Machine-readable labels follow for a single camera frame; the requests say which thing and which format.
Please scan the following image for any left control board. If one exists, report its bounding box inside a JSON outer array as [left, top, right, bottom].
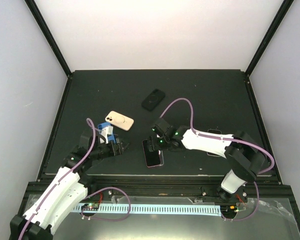
[[81, 203, 99, 211]]

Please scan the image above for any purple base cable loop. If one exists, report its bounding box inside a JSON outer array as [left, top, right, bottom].
[[79, 186, 132, 222]]

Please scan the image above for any beige phone case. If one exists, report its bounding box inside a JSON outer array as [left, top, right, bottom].
[[105, 111, 134, 131]]

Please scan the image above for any clear phone case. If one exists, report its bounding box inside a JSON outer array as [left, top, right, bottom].
[[142, 139, 165, 168]]

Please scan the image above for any left black frame post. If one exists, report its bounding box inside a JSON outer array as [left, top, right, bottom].
[[25, 0, 72, 78]]

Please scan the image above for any right control board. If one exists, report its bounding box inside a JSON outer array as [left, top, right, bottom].
[[221, 204, 245, 213]]

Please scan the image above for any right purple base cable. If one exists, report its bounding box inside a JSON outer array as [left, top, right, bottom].
[[221, 181, 260, 223]]

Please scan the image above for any right black frame post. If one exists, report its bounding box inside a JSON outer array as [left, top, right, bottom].
[[245, 0, 294, 77]]

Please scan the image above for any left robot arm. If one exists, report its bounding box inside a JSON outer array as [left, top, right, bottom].
[[9, 130, 125, 240]]

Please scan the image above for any black phone case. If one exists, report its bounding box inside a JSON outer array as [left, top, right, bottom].
[[141, 88, 166, 112]]

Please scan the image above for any black frame post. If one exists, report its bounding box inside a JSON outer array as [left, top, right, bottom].
[[245, 0, 294, 77], [25, 0, 72, 78]]

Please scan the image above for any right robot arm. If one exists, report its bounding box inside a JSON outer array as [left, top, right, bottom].
[[146, 118, 267, 202]]

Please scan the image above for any control board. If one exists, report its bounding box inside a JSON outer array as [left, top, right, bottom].
[[221, 204, 245, 213], [81, 203, 99, 211]]

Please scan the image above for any purple phone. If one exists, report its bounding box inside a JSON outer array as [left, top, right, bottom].
[[207, 128, 222, 157]]

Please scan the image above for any pink phone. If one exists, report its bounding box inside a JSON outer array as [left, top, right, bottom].
[[142, 139, 164, 168]]

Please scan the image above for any white slotted cable duct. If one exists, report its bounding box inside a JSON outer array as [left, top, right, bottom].
[[72, 203, 222, 217]]

